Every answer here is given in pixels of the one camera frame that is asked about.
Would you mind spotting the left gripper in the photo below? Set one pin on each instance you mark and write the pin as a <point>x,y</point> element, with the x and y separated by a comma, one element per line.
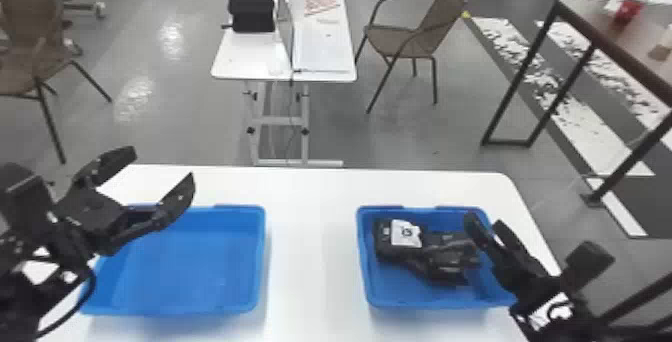
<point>97,218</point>

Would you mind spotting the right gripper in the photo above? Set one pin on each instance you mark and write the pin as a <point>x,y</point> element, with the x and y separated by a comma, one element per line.
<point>535,289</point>

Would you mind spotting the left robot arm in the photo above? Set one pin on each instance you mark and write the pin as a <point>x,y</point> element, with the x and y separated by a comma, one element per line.
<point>21,286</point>

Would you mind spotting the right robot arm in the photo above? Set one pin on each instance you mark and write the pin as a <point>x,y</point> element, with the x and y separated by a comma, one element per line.
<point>562,325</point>

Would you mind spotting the black part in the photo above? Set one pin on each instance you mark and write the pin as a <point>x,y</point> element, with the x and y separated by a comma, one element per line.
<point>394,244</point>
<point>446,262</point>

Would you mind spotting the blue tray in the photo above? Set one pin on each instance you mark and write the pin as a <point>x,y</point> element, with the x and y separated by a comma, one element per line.
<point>399,291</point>
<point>210,260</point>

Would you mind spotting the brown chair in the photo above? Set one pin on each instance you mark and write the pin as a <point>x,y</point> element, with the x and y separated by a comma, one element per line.
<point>31,44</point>
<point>420,34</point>

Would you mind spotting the black box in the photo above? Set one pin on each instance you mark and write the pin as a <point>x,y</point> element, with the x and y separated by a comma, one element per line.
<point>252,13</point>

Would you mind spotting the white side table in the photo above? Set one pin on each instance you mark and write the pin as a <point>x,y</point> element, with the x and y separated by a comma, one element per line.
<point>325,44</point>

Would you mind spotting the white cup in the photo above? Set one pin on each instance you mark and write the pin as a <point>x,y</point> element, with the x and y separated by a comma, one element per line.
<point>297,0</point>

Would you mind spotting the dark side table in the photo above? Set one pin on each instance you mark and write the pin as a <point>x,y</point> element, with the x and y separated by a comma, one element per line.
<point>630,50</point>

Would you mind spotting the red bottle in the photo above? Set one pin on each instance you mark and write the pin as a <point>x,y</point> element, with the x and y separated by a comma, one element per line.
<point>627,10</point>

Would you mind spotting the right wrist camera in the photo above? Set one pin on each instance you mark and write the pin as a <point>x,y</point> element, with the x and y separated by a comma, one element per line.
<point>588,262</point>

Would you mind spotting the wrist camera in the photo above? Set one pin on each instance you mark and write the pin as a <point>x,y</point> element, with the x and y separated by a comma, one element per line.
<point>588,262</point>
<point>23,197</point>

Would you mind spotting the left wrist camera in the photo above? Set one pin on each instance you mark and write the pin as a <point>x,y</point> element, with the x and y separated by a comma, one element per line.
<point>23,197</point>

